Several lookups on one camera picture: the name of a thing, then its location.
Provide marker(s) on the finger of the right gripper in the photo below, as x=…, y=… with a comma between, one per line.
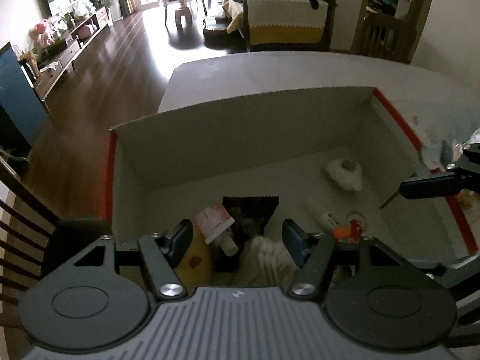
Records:
x=444, y=184

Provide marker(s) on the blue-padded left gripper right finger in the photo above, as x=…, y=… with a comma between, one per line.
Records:
x=313, y=254

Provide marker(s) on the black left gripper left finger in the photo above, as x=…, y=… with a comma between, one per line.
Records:
x=161, y=255

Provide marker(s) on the yellow plush toy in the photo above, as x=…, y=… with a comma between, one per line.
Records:
x=195, y=269

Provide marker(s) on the red orange keychain toy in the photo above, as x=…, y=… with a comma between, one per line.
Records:
x=351, y=234

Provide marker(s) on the bag of cotton swabs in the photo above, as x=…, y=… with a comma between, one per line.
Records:
x=265, y=263

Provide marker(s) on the brown fluffy doll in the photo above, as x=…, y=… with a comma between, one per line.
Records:
x=347, y=174

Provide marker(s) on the black pouch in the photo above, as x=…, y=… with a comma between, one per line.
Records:
x=251, y=214

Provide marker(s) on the orange and white cardboard box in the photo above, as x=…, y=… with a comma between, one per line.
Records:
x=169, y=166

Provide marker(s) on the black slatted chair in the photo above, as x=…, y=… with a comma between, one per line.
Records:
x=33, y=246

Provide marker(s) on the dark wooden chair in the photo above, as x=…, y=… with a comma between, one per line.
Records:
x=385, y=37

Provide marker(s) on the cream and yellow sofa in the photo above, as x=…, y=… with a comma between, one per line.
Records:
x=274, y=23

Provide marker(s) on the wooden tv cabinet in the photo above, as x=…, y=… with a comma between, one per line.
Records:
x=55, y=60

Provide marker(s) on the small stool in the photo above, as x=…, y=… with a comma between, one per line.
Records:
x=183, y=14

